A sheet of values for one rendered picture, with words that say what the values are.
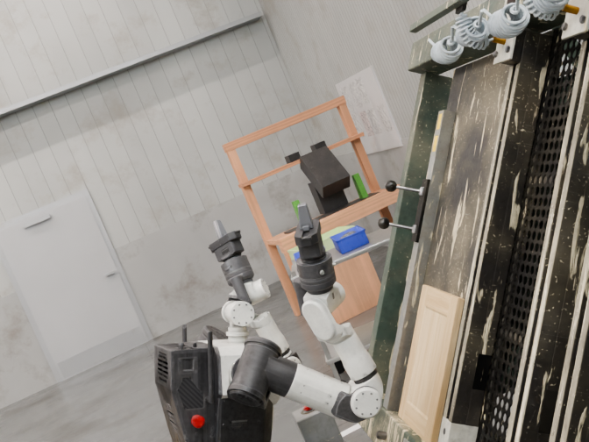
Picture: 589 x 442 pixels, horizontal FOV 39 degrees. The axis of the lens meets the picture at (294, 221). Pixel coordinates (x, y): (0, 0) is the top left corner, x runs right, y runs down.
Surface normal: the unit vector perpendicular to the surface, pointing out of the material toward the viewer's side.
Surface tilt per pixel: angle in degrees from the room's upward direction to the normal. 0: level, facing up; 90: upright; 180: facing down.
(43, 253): 90
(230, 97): 90
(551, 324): 90
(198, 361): 90
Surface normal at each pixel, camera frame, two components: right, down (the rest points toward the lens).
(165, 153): 0.25, 0.00
